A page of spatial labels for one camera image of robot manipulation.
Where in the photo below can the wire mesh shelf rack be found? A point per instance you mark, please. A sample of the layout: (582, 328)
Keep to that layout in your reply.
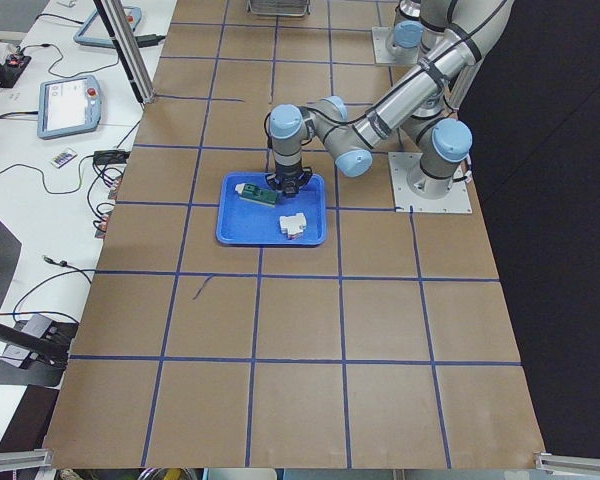
(284, 8)

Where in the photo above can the small remote control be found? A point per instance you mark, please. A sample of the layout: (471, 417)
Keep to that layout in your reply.
(63, 158)

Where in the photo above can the grey hub box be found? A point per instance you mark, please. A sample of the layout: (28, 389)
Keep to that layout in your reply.
(31, 340)

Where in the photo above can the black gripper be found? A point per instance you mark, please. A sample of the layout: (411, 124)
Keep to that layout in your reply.
(283, 179)

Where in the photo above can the black device with red button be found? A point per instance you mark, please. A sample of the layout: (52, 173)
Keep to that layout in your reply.
(12, 68)

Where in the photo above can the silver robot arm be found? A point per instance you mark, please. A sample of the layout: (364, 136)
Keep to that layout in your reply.
(408, 30)
(449, 36)

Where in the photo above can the aluminium frame post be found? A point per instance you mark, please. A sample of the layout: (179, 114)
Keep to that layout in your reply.
(117, 26)

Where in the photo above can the blue plastic tray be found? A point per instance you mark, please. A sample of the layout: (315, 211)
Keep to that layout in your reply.
(241, 222)

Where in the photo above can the red mushroom push button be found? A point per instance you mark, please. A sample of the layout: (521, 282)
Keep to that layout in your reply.
(290, 189)

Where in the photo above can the white grey circuit breaker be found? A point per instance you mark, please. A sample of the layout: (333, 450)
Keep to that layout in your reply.
(293, 226)

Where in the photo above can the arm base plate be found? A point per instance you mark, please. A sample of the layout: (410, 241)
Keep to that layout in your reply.
(385, 45)
(415, 192)

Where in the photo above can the near teach pendant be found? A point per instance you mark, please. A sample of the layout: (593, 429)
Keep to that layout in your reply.
(68, 107)

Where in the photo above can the green electrical switch module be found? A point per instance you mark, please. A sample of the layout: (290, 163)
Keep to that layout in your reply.
(253, 193)

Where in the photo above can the black power adapter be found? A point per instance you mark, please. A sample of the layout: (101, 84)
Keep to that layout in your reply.
(110, 157)

